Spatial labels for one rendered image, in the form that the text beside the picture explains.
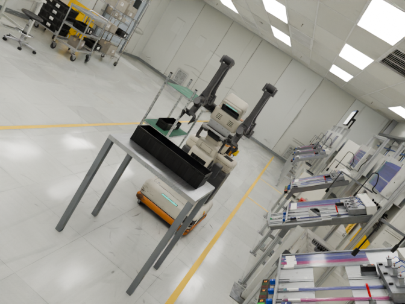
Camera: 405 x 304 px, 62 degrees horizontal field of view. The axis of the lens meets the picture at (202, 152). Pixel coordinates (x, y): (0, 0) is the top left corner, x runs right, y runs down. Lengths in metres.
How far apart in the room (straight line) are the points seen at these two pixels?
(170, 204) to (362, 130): 9.43
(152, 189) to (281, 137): 8.94
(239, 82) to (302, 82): 2.11
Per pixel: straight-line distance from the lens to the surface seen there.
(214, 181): 3.41
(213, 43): 12.49
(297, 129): 11.85
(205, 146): 3.12
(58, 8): 8.43
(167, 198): 3.24
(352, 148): 7.83
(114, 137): 2.23
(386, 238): 3.26
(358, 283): 2.06
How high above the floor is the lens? 1.54
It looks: 14 degrees down
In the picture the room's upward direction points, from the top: 34 degrees clockwise
